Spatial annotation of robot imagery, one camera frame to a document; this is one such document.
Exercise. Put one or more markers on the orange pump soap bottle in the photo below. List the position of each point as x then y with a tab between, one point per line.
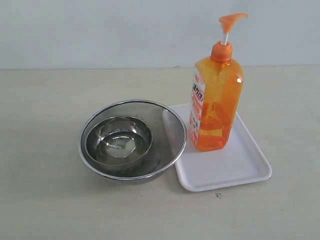
216	89

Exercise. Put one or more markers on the small stainless steel bowl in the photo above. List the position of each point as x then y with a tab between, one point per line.
119	142

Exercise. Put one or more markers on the white plastic tray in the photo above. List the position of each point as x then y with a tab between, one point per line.
240	162

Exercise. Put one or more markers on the steel mesh strainer basket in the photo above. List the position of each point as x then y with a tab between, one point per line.
169	140

